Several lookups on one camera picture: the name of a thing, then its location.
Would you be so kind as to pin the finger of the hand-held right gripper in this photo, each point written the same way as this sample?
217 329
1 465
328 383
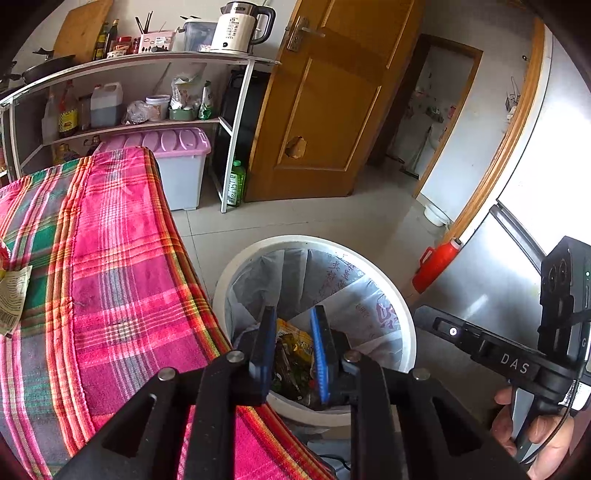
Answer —
438 325

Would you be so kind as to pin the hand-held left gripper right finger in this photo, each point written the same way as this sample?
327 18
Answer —
319 360

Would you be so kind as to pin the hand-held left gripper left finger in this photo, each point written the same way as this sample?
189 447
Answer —
263 364

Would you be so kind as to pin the green and red snack packet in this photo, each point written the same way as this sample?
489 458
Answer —
291 378

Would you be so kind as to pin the white round trash bin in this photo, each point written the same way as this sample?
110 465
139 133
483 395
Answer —
277 242

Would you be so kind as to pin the person's right hand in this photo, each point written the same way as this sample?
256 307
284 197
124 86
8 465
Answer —
549 443

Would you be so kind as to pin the yellow packet in bin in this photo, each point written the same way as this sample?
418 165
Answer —
295 339

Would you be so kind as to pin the red plastic bottle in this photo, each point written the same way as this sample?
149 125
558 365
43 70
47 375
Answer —
434 267

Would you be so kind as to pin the silver refrigerator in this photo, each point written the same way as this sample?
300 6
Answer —
480 277

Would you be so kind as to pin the translucent bin liner bag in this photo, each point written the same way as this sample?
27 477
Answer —
360 295

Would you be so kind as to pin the white floor bowl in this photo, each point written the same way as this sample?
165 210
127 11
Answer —
435 217

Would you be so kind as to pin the pink green plaid blanket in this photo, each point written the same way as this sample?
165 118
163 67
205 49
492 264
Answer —
115 277

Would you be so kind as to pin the green plastic bottle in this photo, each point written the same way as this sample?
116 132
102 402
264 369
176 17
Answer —
235 184

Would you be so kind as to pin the pink lidded storage box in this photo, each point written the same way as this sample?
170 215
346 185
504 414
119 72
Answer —
180 166

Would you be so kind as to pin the wooden door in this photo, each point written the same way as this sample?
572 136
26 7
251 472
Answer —
332 115

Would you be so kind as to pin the black appliance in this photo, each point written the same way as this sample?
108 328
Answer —
249 115

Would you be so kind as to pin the grey green crumpled wrapper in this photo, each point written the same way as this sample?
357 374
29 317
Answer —
14 300

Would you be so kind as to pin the green standing packet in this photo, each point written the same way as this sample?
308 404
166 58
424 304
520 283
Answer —
205 101

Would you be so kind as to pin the white plastic tub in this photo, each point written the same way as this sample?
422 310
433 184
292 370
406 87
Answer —
158 108

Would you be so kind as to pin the white food bags pile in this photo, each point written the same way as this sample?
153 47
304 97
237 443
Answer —
184 94

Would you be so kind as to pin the crumpled clear plastic bag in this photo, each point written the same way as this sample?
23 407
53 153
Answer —
136 113

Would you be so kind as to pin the small yellow red wrapper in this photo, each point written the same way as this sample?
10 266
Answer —
3 251

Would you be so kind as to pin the white jug with dark liquid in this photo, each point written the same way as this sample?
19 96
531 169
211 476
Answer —
106 108

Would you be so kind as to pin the yellow label oil bottle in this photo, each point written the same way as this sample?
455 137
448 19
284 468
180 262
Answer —
68 115

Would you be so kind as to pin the clear plastic bottle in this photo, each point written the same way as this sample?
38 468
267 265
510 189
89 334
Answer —
50 122

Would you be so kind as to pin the white metal shelf unit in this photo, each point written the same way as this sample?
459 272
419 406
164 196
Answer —
138 57

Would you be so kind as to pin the clear lidded food container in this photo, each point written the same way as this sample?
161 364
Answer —
196 34

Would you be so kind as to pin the white electric kettle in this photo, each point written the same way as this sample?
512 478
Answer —
235 27

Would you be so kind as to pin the pink utensil basket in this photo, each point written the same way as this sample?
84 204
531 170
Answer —
157 42

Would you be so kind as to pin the red lidded jar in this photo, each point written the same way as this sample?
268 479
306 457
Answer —
124 45

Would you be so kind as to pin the dark sauce bottle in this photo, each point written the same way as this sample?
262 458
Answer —
113 37
100 44

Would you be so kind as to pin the dark chopsticks bundle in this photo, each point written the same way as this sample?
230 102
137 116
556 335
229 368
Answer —
143 23

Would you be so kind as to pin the black frying pan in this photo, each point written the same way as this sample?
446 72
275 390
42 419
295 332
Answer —
46 69

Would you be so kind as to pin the wooden cutting board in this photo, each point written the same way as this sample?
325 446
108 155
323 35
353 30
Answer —
83 30

